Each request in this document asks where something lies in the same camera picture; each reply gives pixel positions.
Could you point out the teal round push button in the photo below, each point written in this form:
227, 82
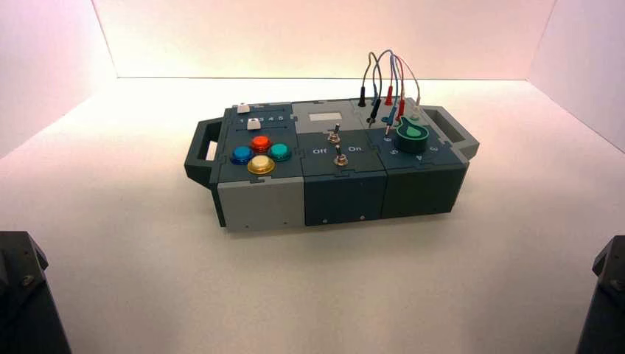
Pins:
280, 152

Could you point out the white slider knob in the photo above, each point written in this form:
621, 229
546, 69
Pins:
253, 124
243, 108

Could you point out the metal toggle switch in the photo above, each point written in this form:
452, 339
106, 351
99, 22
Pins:
334, 135
340, 158

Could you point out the yellow round push button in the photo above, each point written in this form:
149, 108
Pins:
261, 165

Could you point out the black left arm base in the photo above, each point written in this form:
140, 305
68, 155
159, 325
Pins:
24, 303

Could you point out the dark teal grey control box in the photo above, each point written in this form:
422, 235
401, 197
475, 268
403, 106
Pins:
342, 190

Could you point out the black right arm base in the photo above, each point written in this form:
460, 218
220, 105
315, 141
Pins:
605, 303

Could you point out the red round push button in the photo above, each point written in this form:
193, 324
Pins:
260, 143

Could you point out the white rectangular display window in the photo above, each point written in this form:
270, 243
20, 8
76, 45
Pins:
325, 117

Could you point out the green rotary selector knob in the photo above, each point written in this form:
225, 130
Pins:
412, 138

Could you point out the blue round push button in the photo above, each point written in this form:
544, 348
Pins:
240, 155

